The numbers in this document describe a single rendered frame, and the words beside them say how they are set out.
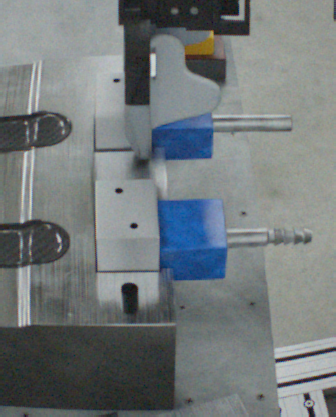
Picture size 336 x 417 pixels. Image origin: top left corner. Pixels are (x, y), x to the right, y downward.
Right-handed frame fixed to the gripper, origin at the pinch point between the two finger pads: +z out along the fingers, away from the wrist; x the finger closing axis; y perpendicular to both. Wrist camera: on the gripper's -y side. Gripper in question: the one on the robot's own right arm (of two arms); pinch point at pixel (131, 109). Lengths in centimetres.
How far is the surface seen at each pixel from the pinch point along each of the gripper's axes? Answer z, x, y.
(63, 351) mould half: 3.9, -17.7, -4.7
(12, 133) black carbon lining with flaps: 2.1, 0.6, -8.3
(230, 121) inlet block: 0.9, -0.4, 6.5
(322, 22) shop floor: 90, 144, 43
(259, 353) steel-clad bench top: 10.3, -12.9, 8.0
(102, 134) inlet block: 0.0, -2.5, -1.9
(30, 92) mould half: 1.6, 4.6, -7.2
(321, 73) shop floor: 90, 125, 39
